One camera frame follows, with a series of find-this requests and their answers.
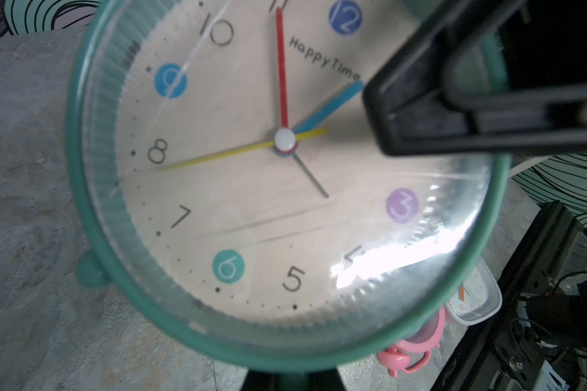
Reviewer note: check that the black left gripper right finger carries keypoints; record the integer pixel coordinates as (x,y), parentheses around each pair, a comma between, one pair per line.
(486,76)

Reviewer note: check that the pink twin-bell alarm clock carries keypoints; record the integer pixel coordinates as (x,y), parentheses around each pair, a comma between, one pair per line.
(413,353)

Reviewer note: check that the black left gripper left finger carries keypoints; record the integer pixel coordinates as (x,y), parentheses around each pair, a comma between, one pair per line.
(299,381)

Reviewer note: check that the green round alarm clock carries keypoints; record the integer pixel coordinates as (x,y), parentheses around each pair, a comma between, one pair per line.
(231,186)

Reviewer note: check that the white square alarm clock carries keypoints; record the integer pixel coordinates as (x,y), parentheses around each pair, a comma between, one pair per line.
(477,299)

